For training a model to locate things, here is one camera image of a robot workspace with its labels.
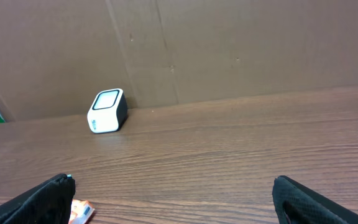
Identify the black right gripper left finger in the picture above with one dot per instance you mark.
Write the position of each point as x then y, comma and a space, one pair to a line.
49, 202

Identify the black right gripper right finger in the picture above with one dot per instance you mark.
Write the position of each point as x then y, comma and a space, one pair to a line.
296, 204

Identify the orange snack packet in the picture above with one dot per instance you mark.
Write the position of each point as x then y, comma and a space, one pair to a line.
81, 212

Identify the cardboard backdrop wall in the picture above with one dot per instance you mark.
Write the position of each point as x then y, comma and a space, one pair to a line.
55, 56

